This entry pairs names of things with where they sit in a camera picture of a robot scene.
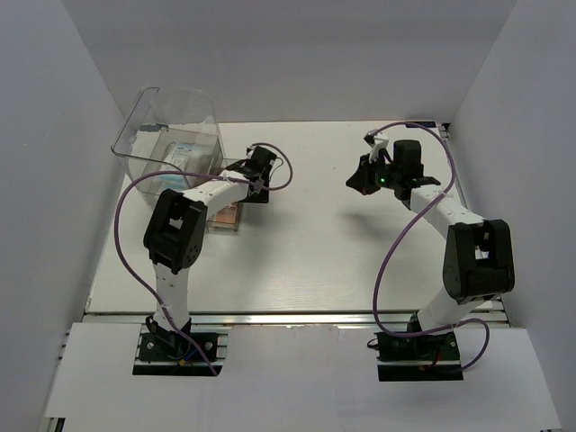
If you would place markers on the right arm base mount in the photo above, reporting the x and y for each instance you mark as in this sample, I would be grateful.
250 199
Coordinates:
432 358

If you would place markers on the clear acrylic makeup organizer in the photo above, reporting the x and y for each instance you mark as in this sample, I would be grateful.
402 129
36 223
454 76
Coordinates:
168 130

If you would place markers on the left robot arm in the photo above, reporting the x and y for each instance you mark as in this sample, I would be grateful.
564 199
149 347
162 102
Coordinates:
175 233

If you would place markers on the white blue wipes packet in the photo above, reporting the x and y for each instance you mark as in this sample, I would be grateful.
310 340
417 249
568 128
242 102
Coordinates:
181 157

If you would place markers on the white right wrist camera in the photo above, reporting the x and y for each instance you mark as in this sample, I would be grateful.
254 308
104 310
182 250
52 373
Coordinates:
377 140

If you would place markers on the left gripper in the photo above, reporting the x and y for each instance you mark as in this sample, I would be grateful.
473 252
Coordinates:
261 198

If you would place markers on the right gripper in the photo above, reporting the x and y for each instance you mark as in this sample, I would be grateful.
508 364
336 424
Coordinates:
361 180

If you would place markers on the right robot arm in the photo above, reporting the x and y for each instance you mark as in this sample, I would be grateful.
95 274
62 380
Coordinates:
478 260

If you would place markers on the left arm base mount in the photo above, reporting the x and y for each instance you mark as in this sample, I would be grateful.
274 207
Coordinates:
154 357

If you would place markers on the brown quad eyeshadow palette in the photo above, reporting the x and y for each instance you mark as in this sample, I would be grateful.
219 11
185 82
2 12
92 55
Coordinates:
228 217

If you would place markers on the black blue table label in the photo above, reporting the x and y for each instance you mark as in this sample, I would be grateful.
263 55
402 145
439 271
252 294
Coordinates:
421 124

